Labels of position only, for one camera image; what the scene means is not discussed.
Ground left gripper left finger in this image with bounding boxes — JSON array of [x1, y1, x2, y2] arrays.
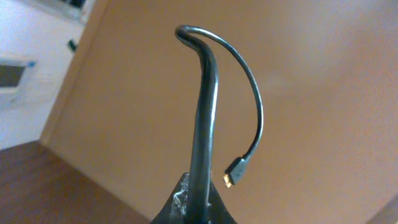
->
[[150, 172, 190, 224]]

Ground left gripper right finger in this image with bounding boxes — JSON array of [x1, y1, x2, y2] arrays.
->
[[208, 181, 237, 224]]

